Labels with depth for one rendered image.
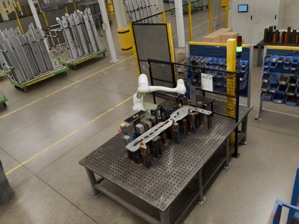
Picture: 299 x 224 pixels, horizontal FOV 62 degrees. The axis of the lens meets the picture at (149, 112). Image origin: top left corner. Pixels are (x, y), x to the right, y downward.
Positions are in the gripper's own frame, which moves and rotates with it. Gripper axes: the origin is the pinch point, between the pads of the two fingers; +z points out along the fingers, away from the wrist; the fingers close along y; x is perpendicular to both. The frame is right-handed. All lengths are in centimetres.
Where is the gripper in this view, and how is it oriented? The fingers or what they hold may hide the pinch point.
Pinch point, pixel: (182, 103)
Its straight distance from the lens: 395.7
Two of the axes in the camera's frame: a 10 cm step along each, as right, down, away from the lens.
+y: 7.1, 2.6, -6.5
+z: 1.4, 8.6, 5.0
